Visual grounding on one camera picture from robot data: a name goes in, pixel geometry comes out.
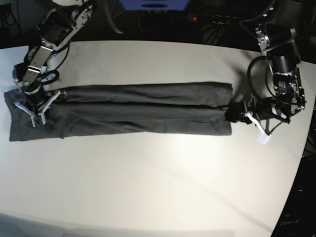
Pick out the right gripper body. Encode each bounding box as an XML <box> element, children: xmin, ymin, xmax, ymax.
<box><xmin>23</xmin><ymin>88</ymin><xmax>52</xmax><ymax>114</ymax></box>

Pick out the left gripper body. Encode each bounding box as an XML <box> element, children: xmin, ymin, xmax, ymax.
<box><xmin>226</xmin><ymin>97</ymin><xmax>291</xmax><ymax>124</ymax></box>

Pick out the dark grey T-shirt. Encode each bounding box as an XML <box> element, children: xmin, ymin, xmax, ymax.
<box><xmin>4</xmin><ymin>82</ymin><xmax>233</xmax><ymax>142</ymax></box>

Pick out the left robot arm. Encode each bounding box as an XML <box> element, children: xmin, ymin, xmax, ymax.
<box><xmin>225</xmin><ymin>0</ymin><xmax>314</xmax><ymax>124</ymax></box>

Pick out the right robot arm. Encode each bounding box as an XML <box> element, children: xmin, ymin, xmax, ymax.
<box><xmin>13</xmin><ymin>0</ymin><xmax>122</xmax><ymax>115</ymax></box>

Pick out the black power strip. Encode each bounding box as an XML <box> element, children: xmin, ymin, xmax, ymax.
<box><xmin>188</xmin><ymin>14</ymin><xmax>240</xmax><ymax>25</ymax></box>

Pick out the black case with white lettering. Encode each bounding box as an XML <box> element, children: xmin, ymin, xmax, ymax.
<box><xmin>272</xmin><ymin>156</ymin><xmax>316</xmax><ymax>237</ymax></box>

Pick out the blue box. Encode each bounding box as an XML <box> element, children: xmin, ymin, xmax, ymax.
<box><xmin>120</xmin><ymin>0</ymin><xmax>189</xmax><ymax>11</ymax></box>

